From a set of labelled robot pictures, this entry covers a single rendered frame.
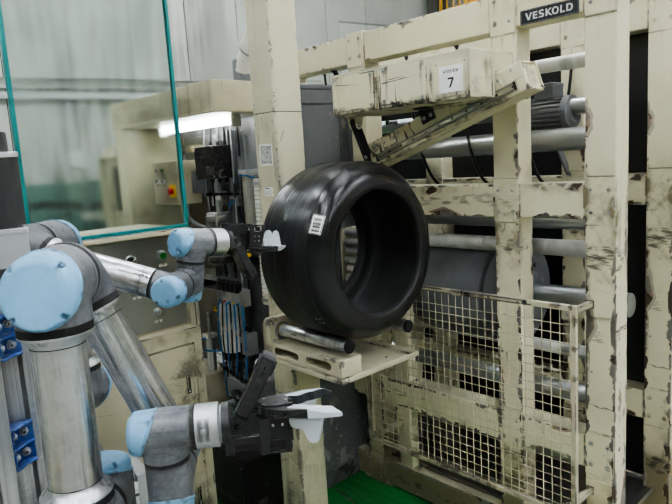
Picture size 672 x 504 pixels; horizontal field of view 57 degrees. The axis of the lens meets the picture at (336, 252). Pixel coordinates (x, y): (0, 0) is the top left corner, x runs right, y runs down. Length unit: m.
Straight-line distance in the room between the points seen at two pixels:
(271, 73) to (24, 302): 1.39
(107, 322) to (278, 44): 1.33
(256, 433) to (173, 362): 1.26
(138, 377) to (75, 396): 0.15
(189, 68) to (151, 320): 9.73
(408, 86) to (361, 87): 0.21
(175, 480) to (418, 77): 1.43
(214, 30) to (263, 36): 9.91
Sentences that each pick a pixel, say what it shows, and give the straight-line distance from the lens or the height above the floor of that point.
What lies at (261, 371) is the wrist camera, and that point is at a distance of 1.05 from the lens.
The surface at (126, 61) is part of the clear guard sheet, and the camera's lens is 2.26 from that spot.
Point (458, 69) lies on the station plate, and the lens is 1.96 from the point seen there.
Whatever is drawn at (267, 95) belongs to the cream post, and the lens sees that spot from 2.20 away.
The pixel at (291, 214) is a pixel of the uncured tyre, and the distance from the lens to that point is 1.86.
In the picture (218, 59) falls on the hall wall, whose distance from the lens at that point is 12.04.
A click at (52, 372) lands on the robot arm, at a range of 1.06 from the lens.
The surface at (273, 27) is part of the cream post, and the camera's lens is 2.22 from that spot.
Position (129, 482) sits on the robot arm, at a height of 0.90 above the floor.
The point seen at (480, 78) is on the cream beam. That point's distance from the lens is 1.98.
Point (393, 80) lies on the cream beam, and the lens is 2.12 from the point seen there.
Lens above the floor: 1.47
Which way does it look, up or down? 8 degrees down
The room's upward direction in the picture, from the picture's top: 4 degrees counter-clockwise
